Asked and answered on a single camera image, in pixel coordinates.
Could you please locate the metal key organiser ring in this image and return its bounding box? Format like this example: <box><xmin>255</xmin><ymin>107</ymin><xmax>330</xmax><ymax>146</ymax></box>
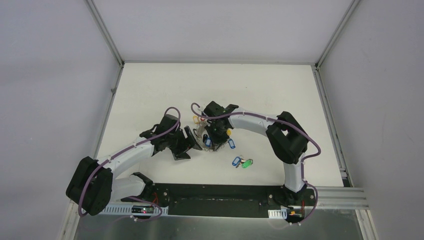
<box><xmin>193</xmin><ymin>115</ymin><xmax>220</xmax><ymax>153</ymax></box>

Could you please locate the blue tagged key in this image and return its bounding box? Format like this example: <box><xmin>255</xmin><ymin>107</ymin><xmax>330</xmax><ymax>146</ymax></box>
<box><xmin>231</xmin><ymin>156</ymin><xmax>243</xmax><ymax>168</ymax></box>

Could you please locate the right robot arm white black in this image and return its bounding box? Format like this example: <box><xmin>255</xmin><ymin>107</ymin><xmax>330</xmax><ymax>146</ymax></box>
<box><xmin>201</xmin><ymin>101</ymin><xmax>309</xmax><ymax>206</ymax></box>

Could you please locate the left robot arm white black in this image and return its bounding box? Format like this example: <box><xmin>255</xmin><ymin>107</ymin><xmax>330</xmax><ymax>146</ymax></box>
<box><xmin>65</xmin><ymin>114</ymin><xmax>202</xmax><ymax>216</ymax></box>

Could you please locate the light blue key tag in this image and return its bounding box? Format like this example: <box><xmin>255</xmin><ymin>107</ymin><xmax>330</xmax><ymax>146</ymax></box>
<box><xmin>228</xmin><ymin>138</ymin><xmax>236</xmax><ymax>149</ymax></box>

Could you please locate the yellow key tag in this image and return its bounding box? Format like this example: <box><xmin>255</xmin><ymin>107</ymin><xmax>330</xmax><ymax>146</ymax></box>
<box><xmin>192</xmin><ymin>115</ymin><xmax>201</xmax><ymax>125</ymax></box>

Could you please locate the green tagged key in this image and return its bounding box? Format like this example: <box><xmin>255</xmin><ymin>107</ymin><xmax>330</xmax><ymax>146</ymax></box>
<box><xmin>241</xmin><ymin>159</ymin><xmax>254</xmax><ymax>169</ymax></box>

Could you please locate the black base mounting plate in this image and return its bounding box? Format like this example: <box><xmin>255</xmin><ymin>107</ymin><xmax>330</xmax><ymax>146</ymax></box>
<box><xmin>139</xmin><ymin>183</ymin><xmax>316</xmax><ymax>218</ymax></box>

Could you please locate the left electronics board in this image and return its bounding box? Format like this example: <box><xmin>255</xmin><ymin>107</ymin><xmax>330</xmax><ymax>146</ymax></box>
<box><xmin>131</xmin><ymin>205</ymin><xmax>155</xmax><ymax>215</ymax></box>

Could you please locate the electronics board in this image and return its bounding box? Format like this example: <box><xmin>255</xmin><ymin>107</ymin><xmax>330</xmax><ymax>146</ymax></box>
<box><xmin>286</xmin><ymin>208</ymin><xmax>306</xmax><ymax>224</ymax></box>
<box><xmin>131</xmin><ymin>205</ymin><xmax>155</xmax><ymax>215</ymax></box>

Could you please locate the right electronics board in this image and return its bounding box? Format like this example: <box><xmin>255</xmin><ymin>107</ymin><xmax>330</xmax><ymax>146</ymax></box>
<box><xmin>286</xmin><ymin>208</ymin><xmax>306</xmax><ymax>224</ymax></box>

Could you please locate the blue key tag on ring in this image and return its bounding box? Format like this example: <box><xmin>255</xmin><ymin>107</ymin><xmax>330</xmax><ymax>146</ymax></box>
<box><xmin>204</xmin><ymin>137</ymin><xmax>212</xmax><ymax>148</ymax></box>

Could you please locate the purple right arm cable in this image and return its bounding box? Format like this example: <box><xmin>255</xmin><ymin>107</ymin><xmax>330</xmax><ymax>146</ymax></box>
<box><xmin>190</xmin><ymin>102</ymin><xmax>322</xmax><ymax>226</ymax></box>

